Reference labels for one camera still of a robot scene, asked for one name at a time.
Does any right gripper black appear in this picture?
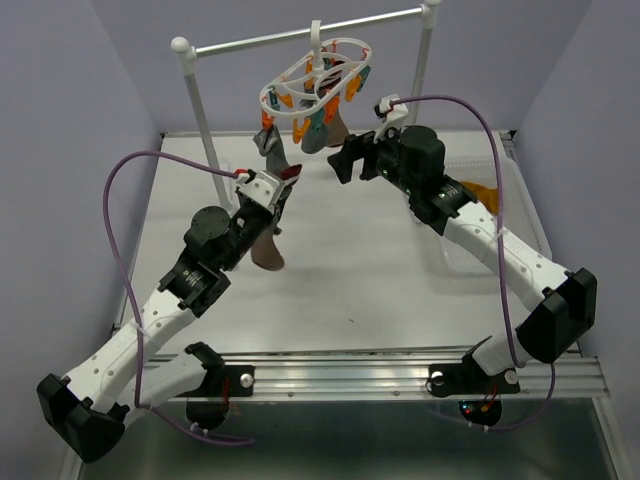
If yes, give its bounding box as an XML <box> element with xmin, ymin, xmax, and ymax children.
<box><xmin>327</xmin><ymin>119</ymin><xmax>419</xmax><ymax>196</ymax></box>

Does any grey sock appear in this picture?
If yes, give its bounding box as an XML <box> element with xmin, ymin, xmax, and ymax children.
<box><xmin>301</xmin><ymin>123</ymin><xmax>328</xmax><ymax>154</ymax></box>
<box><xmin>253</xmin><ymin>125</ymin><xmax>289</xmax><ymax>175</ymax></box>

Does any white round clip hanger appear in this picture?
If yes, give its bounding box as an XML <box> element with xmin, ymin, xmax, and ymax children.
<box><xmin>259</xmin><ymin>20</ymin><xmax>372</xmax><ymax>129</ymax></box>

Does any beige striped sock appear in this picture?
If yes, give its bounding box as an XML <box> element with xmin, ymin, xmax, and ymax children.
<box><xmin>313</xmin><ymin>72</ymin><xmax>349</xmax><ymax>151</ymax></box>

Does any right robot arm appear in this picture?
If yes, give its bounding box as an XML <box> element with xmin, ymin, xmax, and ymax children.
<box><xmin>328</xmin><ymin>126</ymin><xmax>597</xmax><ymax>390</ymax></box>

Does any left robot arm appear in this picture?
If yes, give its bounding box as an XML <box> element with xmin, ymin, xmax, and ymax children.
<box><xmin>36</xmin><ymin>192</ymin><xmax>286</xmax><ymax>463</ymax></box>

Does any teal clothespin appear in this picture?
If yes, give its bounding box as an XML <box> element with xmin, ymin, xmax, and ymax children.
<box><xmin>306</xmin><ymin>108</ymin><xmax>325</xmax><ymax>137</ymax></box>

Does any white plastic basket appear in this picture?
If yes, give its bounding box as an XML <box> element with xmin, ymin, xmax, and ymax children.
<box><xmin>439</xmin><ymin>157</ymin><xmax>541</xmax><ymax>275</ymax></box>

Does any yellow sock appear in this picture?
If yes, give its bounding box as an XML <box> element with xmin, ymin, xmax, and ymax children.
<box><xmin>461</xmin><ymin>181</ymin><xmax>501</xmax><ymax>216</ymax></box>

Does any white clothes rack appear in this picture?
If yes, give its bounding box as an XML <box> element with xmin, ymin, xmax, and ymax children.
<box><xmin>169</xmin><ymin>0</ymin><xmax>441</xmax><ymax>271</ymax></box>

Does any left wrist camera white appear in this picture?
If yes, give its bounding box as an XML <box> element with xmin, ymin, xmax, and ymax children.
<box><xmin>235</xmin><ymin>169</ymin><xmax>297</xmax><ymax>214</ymax></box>

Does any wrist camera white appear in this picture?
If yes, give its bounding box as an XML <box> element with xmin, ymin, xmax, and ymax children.
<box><xmin>235</xmin><ymin>169</ymin><xmax>297</xmax><ymax>214</ymax></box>
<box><xmin>374</xmin><ymin>94</ymin><xmax>409</xmax><ymax>143</ymax></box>

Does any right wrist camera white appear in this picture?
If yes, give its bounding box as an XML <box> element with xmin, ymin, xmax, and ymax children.
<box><xmin>374</xmin><ymin>94</ymin><xmax>409</xmax><ymax>143</ymax></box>

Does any aluminium rail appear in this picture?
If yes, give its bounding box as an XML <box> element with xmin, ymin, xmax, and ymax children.
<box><xmin>84</xmin><ymin>354</ymin><xmax>614</xmax><ymax>401</ymax></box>

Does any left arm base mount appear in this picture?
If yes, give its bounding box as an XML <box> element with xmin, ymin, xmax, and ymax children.
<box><xmin>180</xmin><ymin>342</ymin><xmax>255</xmax><ymax>399</ymax></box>

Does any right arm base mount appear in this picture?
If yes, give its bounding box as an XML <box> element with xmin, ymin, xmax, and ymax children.
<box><xmin>425</xmin><ymin>363</ymin><xmax>520</xmax><ymax>398</ymax></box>

